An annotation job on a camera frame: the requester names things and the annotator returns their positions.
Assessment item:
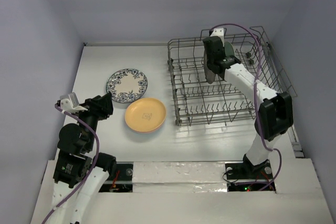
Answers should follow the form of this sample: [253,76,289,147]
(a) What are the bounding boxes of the dark olive plate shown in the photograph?
[203,50,216,84]

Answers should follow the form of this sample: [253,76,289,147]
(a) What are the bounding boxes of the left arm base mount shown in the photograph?
[99,162,133,193]

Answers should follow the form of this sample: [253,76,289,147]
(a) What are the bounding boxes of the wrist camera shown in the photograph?
[209,27,226,44]
[55,92,88,114]

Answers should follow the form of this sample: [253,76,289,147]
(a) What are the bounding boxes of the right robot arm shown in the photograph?
[203,36,293,178]

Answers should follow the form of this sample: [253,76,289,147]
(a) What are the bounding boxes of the grey wire dish rack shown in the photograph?
[167,26,297,126]

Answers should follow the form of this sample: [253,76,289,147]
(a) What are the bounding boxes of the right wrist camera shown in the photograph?
[209,27,226,44]

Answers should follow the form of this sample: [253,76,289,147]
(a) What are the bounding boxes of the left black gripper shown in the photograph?
[75,91,113,150]

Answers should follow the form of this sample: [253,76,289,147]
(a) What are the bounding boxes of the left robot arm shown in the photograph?
[42,92,117,223]

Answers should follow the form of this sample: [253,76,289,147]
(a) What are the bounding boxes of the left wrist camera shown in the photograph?
[55,92,88,114]

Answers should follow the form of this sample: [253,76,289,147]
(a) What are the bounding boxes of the teal patterned plate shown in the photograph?
[106,68,148,103]

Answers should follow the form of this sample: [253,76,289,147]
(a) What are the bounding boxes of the green plate dark motif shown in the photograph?
[224,41,235,57]

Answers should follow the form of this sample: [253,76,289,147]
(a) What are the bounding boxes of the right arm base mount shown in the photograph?
[222,156,276,192]

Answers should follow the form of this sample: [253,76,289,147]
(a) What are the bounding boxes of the yellow plate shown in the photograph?
[124,98,166,133]

